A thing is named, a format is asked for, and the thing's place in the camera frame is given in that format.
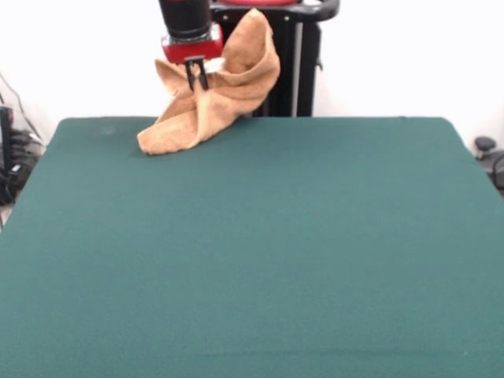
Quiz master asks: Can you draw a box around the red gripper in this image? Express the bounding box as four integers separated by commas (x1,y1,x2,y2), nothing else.
160,23,224,91

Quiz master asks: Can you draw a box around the orange terry towel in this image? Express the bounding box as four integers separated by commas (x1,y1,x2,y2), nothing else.
136,7,281,156

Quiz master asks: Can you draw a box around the black electrical box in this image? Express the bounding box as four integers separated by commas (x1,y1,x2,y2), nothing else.
0,105,16,174

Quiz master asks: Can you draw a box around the dark green table cloth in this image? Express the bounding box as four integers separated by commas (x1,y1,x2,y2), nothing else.
0,116,504,378

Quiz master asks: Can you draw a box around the black office chair base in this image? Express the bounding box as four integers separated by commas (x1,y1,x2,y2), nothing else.
473,135,504,186

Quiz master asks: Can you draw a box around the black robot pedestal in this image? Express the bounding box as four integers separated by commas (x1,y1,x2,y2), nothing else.
208,0,340,118

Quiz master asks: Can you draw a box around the black cable bundle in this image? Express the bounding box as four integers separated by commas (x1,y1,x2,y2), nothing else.
0,70,46,206

